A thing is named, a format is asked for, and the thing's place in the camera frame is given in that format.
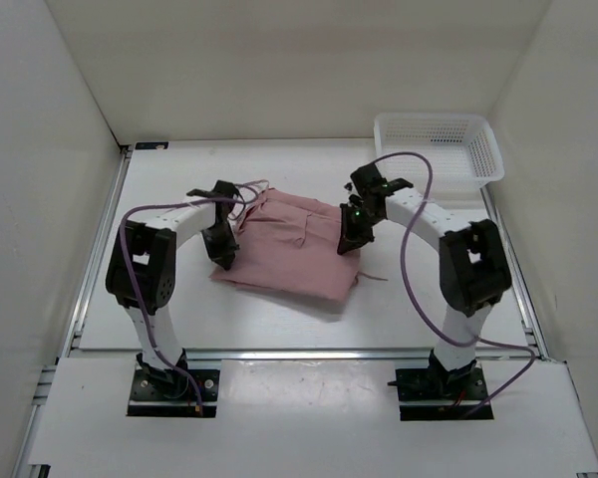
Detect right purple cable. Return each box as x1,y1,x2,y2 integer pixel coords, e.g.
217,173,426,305
376,151,538,417

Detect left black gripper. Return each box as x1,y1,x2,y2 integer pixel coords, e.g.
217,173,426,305
201,223,240,268

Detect white plastic mesh basket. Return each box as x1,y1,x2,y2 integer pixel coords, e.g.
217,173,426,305
374,113,504,197

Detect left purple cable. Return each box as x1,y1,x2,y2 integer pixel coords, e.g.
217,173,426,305
119,181,265,414

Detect black corner bracket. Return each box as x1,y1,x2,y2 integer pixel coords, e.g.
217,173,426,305
135,141,169,150

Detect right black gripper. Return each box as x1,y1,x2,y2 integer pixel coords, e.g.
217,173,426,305
338,202,384,254

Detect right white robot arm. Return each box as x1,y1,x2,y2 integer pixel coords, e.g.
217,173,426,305
337,162,511,398

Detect pink trousers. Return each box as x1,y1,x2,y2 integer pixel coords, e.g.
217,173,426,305
210,187,384,304

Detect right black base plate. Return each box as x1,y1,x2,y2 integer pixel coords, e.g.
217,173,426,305
388,367,493,422

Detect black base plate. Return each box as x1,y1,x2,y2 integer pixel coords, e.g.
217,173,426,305
127,360,220,418
388,367,493,422

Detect purple cable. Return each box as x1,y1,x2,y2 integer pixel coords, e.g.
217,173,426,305
119,181,265,414
376,151,538,417

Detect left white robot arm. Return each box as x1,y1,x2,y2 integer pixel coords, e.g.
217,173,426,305
105,180,244,402

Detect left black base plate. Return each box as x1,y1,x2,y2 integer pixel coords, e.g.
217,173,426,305
127,360,220,418

